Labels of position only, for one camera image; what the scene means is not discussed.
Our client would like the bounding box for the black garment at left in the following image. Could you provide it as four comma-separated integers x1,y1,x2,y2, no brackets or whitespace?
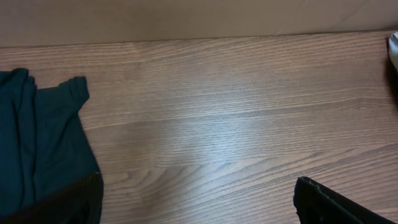
1,68,100,218

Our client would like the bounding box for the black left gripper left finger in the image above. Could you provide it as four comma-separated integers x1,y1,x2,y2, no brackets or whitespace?
1,172,104,224

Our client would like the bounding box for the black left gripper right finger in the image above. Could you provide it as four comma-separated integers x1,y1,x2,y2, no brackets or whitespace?
293,177,395,224

